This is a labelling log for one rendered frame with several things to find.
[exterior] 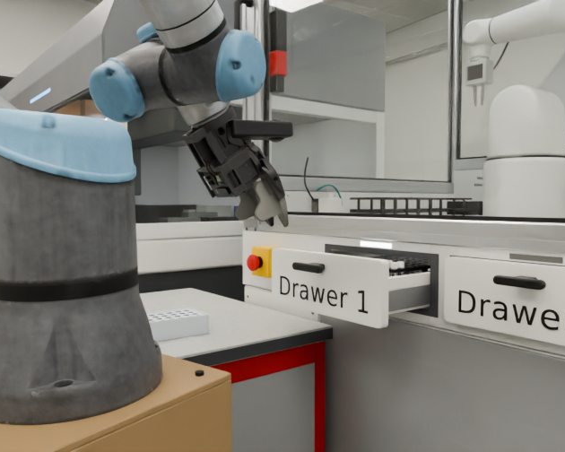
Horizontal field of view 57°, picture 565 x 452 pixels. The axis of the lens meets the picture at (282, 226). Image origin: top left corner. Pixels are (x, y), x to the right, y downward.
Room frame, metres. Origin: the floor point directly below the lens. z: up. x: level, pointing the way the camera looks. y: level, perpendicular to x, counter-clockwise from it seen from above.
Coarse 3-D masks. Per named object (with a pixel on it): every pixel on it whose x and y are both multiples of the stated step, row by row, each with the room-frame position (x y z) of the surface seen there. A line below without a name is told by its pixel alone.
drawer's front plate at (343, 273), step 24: (288, 264) 1.01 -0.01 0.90; (336, 264) 0.90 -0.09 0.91; (360, 264) 0.86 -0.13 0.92; (384, 264) 0.82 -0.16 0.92; (336, 288) 0.90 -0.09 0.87; (360, 288) 0.86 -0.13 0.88; (384, 288) 0.82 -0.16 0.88; (336, 312) 0.90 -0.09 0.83; (360, 312) 0.86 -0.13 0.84; (384, 312) 0.82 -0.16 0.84
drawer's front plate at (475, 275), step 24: (456, 264) 0.86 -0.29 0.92; (480, 264) 0.83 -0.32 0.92; (504, 264) 0.80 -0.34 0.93; (528, 264) 0.78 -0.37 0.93; (456, 288) 0.86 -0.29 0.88; (480, 288) 0.83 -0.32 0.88; (504, 288) 0.80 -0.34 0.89; (552, 288) 0.74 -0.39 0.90; (456, 312) 0.86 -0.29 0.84; (480, 312) 0.83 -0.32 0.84; (528, 312) 0.77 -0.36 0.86; (528, 336) 0.77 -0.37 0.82; (552, 336) 0.74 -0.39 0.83
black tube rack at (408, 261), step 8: (376, 256) 1.15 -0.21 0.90; (384, 256) 1.15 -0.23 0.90; (392, 256) 1.14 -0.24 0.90; (400, 256) 1.14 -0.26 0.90; (408, 264) 1.01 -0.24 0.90; (416, 264) 1.01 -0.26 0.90; (424, 264) 1.01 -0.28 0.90; (408, 272) 1.11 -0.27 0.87; (416, 272) 1.11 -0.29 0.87; (424, 272) 1.00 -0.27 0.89
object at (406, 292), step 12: (396, 276) 0.88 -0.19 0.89; (408, 276) 0.89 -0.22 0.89; (420, 276) 0.91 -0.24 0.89; (396, 288) 0.87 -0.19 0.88; (408, 288) 0.89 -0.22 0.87; (420, 288) 0.91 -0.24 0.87; (396, 300) 0.87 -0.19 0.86; (408, 300) 0.89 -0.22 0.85; (420, 300) 0.91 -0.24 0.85; (396, 312) 0.87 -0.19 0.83
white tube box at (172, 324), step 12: (156, 312) 1.05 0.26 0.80; (168, 312) 1.06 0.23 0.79; (180, 312) 1.06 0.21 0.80; (192, 312) 1.07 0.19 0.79; (156, 324) 0.96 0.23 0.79; (168, 324) 0.98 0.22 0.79; (180, 324) 0.99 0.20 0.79; (192, 324) 1.01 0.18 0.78; (204, 324) 1.02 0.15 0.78; (156, 336) 0.96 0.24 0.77; (168, 336) 0.98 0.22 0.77; (180, 336) 0.99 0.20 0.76
